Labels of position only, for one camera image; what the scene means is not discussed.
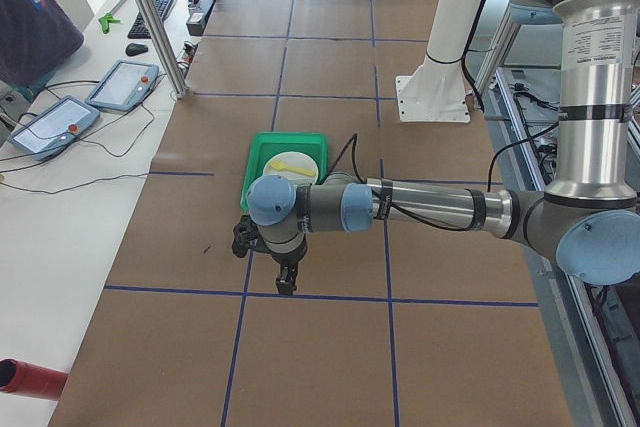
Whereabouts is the red tube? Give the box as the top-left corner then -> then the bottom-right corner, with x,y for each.
1,359 -> 68,401

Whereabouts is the green plastic tray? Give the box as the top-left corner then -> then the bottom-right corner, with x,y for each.
240,132 -> 329,212

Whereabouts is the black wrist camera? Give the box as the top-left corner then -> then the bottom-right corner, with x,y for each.
232,215 -> 259,258

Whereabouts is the green plastic clip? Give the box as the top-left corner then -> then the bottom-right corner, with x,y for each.
98,12 -> 121,34

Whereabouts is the black computer mouse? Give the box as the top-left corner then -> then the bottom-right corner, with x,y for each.
125,42 -> 149,57

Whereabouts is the aluminium side rail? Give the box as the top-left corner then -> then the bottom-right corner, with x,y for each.
482,66 -> 640,427

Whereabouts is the black power strip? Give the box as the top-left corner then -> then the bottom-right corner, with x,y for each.
186,0 -> 214,37

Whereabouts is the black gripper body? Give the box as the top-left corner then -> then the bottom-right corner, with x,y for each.
270,244 -> 306,277

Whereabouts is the yellow plastic spoon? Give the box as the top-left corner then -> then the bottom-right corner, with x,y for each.
268,160 -> 316,177

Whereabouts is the white round plate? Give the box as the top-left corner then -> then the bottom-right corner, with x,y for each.
263,151 -> 319,186

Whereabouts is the far teach pendant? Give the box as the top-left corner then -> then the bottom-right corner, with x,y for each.
85,60 -> 159,112

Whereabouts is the near teach pendant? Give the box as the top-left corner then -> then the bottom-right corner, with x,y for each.
9,96 -> 100,160

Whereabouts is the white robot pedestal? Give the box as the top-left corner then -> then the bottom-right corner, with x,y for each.
396,0 -> 483,123

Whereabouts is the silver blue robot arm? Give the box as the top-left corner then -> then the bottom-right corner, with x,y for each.
232,0 -> 639,295

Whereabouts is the teach pendant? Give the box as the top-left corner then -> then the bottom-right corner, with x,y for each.
9,96 -> 100,160
85,60 -> 159,112

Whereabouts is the aluminium frame post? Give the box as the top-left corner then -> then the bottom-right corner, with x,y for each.
136,0 -> 187,99

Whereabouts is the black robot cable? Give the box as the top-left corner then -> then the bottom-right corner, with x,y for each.
327,133 -> 561,231

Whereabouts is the black keyboard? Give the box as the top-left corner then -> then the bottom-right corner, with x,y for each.
127,0 -> 178,40

